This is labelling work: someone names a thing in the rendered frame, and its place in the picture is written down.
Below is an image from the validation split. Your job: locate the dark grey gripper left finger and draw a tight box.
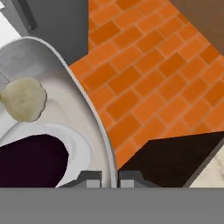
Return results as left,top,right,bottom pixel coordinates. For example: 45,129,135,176
59,170,103,189

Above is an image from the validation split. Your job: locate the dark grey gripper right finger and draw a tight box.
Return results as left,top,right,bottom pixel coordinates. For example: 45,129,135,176
119,170,161,189

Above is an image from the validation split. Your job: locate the white vegetable container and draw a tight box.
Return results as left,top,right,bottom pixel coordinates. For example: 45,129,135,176
0,36,119,189

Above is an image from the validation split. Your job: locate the dark purple eggplant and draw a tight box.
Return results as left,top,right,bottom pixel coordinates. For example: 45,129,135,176
0,133,70,189

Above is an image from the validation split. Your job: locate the pale garlic bulb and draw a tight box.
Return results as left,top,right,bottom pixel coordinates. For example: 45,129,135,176
0,76,48,123

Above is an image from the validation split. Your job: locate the grey freezer door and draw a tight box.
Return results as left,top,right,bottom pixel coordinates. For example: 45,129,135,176
0,0,90,67

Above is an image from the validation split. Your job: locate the dark brown counter cabinet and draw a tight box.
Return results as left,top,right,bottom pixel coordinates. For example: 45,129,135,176
117,130,224,189

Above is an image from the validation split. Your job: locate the brown wooden cupboard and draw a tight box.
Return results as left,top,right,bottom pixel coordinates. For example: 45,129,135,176
169,0,224,57

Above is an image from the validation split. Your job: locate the dark grey freezer handle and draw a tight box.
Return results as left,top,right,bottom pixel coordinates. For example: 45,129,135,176
10,0,39,32

